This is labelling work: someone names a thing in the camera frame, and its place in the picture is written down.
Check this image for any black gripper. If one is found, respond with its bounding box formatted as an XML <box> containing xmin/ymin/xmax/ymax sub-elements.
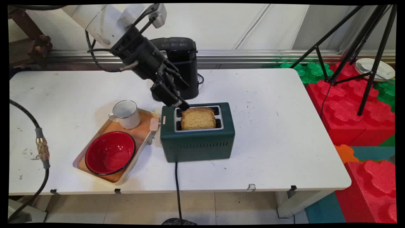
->
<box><xmin>110</xmin><ymin>25</ymin><xmax>190</xmax><ymax>111</ymax></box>

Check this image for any wooden serving tray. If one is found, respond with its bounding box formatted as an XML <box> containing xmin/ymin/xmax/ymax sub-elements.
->
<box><xmin>72</xmin><ymin>108</ymin><xmax>160</xmax><ymax>186</ymax></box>

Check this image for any brown bread slice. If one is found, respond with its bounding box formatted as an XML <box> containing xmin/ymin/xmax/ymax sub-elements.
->
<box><xmin>181</xmin><ymin>107</ymin><xmax>216</xmax><ymax>130</ymax></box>

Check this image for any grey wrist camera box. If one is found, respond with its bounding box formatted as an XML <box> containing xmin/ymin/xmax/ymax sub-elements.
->
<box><xmin>148</xmin><ymin>4</ymin><xmax>167</xmax><ymax>29</ymax></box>

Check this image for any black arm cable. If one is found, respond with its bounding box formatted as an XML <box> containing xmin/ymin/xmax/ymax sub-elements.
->
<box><xmin>8</xmin><ymin>4</ymin><xmax>67</xmax><ymax>11</ymax></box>

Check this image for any grey table base bracket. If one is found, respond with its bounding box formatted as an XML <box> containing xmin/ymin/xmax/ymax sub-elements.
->
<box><xmin>8</xmin><ymin>199</ymin><xmax>48</xmax><ymax>224</ymax></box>

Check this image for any black round floor object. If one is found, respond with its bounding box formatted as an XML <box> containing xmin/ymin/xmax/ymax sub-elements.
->
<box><xmin>161</xmin><ymin>218</ymin><xmax>197</xmax><ymax>225</ymax></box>

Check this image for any large red foam block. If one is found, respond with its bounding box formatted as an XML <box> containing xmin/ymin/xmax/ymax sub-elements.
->
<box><xmin>305</xmin><ymin>62</ymin><xmax>396</xmax><ymax>147</ymax></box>
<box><xmin>334</xmin><ymin>160</ymin><xmax>398</xmax><ymax>224</ymax></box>

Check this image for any green foam block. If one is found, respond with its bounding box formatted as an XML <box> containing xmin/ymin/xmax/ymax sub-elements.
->
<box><xmin>274</xmin><ymin>61</ymin><xmax>334</xmax><ymax>85</ymax></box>
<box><xmin>373</xmin><ymin>80</ymin><xmax>396</xmax><ymax>113</ymax></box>

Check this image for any red enamel bowl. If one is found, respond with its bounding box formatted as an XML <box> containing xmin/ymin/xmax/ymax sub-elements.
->
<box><xmin>84</xmin><ymin>131</ymin><xmax>137</xmax><ymax>176</ymax></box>

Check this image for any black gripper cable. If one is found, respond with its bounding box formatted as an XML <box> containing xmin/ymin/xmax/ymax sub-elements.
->
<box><xmin>84</xmin><ymin>30</ymin><xmax>140</xmax><ymax>73</ymax></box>

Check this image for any orange foam piece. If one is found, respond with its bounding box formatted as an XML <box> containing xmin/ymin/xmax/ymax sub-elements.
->
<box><xmin>334</xmin><ymin>144</ymin><xmax>360</xmax><ymax>164</ymax></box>

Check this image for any white enamel mug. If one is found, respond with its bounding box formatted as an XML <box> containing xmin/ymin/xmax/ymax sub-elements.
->
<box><xmin>108</xmin><ymin>100</ymin><xmax>141</xmax><ymax>130</ymax></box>

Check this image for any brown wooden furniture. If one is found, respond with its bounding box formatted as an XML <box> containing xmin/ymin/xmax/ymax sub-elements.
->
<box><xmin>8</xmin><ymin>6</ymin><xmax>53</xmax><ymax>69</ymax></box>

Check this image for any white plate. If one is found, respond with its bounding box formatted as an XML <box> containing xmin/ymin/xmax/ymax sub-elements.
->
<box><xmin>354</xmin><ymin>58</ymin><xmax>396</xmax><ymax>82</ymax></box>

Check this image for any black camera tripod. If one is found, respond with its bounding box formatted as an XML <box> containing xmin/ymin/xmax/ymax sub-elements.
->
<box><xmin>289</xmin><ymin>4</ymin><xmax>398</xmax><ymax>116</ymax></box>

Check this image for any teal foam mat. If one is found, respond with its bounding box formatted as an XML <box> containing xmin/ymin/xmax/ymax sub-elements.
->
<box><xmin>304</xmin><ymin>192</ymin><xmax>346</xmax><ymax>224</ymax></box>
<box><xmin>349</xmin><ymin>146</ymin><xmax>396</xmax><ymax>162</ymax></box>

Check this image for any black coffee machine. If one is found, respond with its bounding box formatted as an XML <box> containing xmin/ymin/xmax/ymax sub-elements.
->
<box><xmin>149</xmin><ymin>37</ymin><xmax>200</xmax><ymax>102</ymax></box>

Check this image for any white table leg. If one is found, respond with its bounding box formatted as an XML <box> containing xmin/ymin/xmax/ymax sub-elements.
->
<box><xmin>274</xmin><ymin>190</ymin><xmax>336</xmax><ymax>219</ymax></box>

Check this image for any black toaster power cable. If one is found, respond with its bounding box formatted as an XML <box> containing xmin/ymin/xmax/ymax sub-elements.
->
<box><xmin>175</xmin><ymin>161</ymin><xmax>184</xmax><ymax>222</ymax></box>

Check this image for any black hose with brass coupling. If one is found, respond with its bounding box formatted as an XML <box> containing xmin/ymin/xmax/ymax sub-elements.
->
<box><xmin>9</xmin><ymin>99</ymin><xmax>51</xmax><ymax>223</ymax></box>

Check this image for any dark green toaster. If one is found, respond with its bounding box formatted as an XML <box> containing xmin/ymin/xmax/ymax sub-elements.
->
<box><xmin>160</xmin><ymin>102</ymin><xmax>236</xmax><ymax>163</ymax></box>

